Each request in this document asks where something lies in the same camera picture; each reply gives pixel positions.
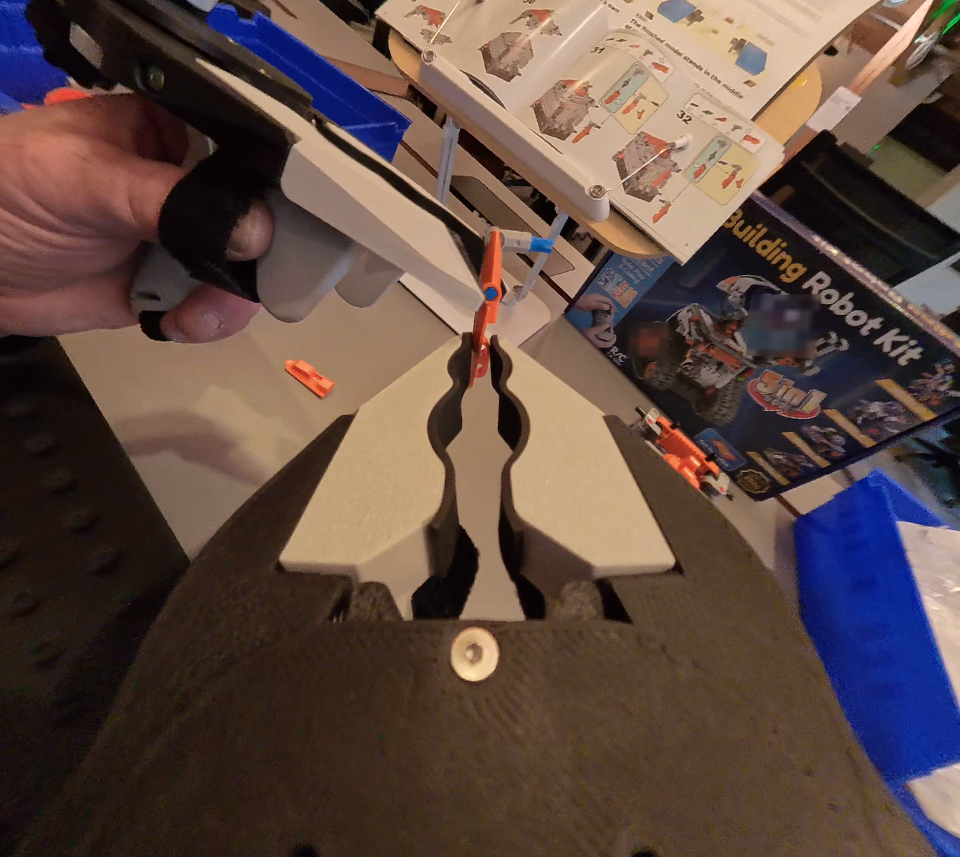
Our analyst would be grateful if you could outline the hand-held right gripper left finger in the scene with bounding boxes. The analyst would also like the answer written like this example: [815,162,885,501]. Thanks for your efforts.
[279,334,481,620]

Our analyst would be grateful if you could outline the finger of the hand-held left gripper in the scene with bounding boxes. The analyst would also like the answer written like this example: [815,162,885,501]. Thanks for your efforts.
[315,113,485,258]
[196,56,487,317]

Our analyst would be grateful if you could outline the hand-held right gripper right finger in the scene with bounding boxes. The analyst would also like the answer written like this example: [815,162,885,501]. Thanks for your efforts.
[491,335,678,620]

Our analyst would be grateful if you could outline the blue tagged parts bin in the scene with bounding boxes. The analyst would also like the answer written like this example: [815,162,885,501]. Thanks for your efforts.
[0,0,412,162]

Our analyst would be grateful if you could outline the grey orange toy robot model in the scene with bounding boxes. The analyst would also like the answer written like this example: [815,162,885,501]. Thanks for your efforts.
[633,405,732,500]

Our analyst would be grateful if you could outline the orange grey claw assembly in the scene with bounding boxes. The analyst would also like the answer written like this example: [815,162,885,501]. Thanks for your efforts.
[468,227,558,391]

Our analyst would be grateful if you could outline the orange brick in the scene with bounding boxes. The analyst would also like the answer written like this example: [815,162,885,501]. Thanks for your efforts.
[285,359,336,399]

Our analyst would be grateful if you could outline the person's left hand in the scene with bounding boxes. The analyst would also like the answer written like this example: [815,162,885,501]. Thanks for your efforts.
[0,93,276,344]

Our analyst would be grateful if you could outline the white wooden book stand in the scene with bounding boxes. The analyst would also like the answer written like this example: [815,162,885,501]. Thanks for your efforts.
[387,0,824,342]

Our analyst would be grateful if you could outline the blue storage bin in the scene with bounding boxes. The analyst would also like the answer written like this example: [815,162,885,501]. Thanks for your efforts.
[793,470,960,857]

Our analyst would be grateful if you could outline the black perforated board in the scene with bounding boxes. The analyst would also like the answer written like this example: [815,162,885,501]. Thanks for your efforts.
[0,335,189,857]

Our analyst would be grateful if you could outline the dark blue robot kit box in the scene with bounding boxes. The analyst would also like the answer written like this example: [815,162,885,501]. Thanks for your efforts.
[566,193,960,502]

